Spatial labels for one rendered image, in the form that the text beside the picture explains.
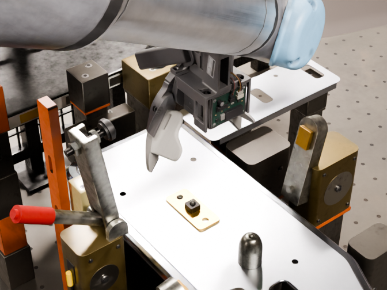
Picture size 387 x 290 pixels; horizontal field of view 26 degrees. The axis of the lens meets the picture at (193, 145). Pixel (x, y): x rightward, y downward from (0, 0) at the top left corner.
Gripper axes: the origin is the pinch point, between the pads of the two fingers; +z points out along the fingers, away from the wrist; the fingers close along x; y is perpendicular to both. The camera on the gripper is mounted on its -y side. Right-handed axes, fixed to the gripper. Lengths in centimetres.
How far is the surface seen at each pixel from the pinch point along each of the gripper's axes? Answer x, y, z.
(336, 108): 66, -32, 42
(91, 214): -16.2, 0.1, 2.9
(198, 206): 0.4, 1.0, 10.3
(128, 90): 9.1, -29.4, 10.9
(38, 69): -1.3, -41.1, 8.8
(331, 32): 178, -135, 113
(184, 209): -1.0, -0.3, 11.1
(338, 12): 192, -145, 113
